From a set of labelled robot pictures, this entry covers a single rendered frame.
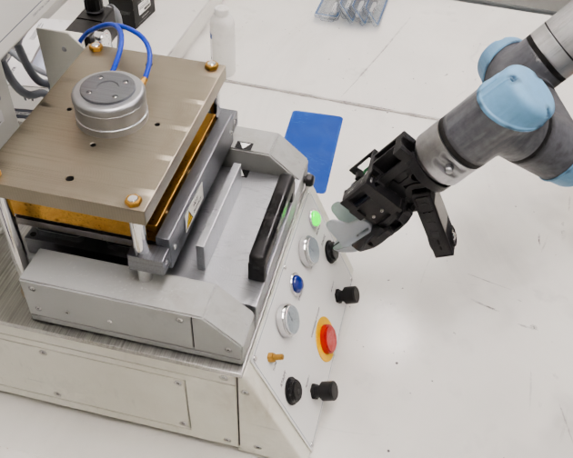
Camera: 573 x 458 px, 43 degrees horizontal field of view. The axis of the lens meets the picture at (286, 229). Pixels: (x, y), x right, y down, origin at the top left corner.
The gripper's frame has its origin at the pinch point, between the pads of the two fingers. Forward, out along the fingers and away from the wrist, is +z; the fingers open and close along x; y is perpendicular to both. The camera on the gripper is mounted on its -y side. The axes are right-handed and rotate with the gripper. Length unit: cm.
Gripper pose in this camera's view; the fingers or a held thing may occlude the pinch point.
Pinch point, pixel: (344, 245)
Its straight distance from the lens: 104.4
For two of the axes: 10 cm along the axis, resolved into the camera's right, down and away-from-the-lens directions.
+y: -7.8, -5.6, -2.8
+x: -2.4, 6.8, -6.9
